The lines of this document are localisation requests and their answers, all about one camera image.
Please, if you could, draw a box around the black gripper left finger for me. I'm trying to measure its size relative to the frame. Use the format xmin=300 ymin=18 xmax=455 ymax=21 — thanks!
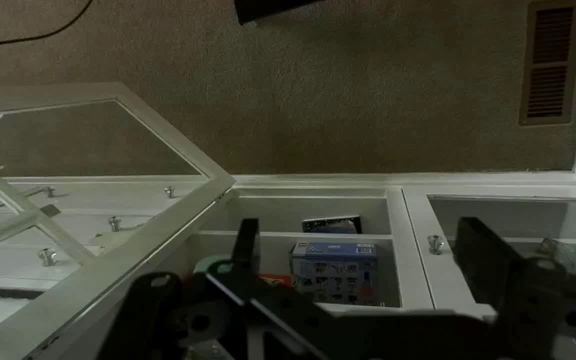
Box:
xmin=96 ymin=215 xmax=316 ymax=360

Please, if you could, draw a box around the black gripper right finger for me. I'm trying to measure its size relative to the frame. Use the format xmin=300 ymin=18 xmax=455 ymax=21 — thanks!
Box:
xmin=455 ymin=215 xmax=576 ymax=360

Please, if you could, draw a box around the white built-in cupboard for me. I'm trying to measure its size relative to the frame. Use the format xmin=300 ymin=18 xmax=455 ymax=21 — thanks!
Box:
xmin=187 ymin=172 xmax=576 ymax=360

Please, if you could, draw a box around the red game box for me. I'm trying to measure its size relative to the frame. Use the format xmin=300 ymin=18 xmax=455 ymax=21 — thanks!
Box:
xmin=261 ymin=272 xmax=294 ymax=289

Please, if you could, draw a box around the white drawer cabinet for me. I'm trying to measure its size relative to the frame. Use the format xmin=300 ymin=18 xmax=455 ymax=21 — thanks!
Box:
xmin=0 ymin=173 xmax=206 ymax=335

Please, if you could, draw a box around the blue game box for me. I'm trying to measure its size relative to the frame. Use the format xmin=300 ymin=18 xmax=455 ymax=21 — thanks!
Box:
xmin=289 ymin=239 xmax=381 ymax=308

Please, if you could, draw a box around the dark game box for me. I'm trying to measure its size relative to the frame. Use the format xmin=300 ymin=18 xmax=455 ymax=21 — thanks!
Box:
xmin=300 ymin=214 xmax=365 ymax=236

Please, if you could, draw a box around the brown wall vent grille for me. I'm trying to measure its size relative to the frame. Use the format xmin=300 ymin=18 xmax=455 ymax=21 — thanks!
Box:
xmin=519 ymin=0 xmax=576 ymax=127

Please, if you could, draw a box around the thin black camera cable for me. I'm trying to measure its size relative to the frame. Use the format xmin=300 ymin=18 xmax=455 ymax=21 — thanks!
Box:
xmin=0 ymin=0 xmax=95 ymax=48

